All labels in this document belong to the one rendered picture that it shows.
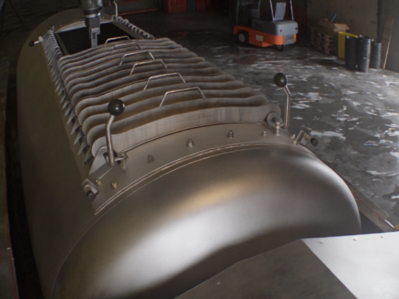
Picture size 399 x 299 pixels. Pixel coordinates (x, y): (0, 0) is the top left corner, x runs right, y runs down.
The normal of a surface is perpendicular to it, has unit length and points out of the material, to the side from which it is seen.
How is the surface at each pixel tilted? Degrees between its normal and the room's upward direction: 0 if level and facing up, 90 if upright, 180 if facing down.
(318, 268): 0
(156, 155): 15
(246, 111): 90
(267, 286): 0
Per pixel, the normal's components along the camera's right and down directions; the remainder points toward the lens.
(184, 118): 0.38, 0.42
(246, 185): 0.26, -0.35
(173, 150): -0.21, -0.83
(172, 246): 0.17, 0.07
